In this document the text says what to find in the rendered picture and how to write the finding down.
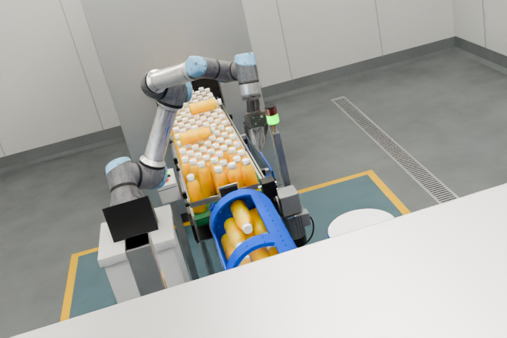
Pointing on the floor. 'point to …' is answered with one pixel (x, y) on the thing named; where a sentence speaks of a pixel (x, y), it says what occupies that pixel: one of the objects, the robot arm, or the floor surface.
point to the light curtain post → (144, 264)
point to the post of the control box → (184, 241)
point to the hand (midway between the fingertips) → (259, 148)
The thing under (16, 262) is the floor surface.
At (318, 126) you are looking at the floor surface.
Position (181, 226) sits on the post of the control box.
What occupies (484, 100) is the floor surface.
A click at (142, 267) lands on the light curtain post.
